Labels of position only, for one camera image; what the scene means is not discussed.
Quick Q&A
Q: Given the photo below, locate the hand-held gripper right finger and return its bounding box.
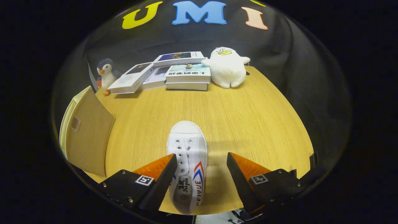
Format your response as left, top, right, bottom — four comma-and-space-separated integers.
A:
226, 152, 307, 215

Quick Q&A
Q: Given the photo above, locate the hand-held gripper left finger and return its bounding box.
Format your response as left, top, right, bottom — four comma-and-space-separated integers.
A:
99, 153, 178, 212

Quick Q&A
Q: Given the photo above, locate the white canvas shoe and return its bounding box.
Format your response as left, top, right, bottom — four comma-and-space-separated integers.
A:
166, 121, 208, 214

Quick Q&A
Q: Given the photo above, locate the beige fabric storage box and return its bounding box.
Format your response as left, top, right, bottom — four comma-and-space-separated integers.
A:
59, 86, 116, 178

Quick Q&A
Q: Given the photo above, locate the thick white book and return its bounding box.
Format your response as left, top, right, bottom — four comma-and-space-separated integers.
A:
165, 82, 209, 91

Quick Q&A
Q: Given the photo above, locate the thin white book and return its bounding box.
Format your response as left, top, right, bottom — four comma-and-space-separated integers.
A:
141, 65, 171, 91

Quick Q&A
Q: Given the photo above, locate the book with portrait cover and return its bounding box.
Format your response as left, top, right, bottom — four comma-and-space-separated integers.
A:
108, 62, 155, 95

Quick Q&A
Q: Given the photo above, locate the white duck plush toy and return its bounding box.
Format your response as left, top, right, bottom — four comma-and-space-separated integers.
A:
201, 47, 251, 89

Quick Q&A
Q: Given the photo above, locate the thick book with teal cover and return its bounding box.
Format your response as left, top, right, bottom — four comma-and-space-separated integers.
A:
164, 63, 212, 84

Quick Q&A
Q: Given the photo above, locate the penguin plush toy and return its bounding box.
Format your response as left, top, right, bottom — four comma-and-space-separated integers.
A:
96, 58, 121, 96

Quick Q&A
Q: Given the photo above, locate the black backdrop cloth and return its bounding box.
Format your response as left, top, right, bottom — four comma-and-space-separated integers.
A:
53, 0, 352, 175

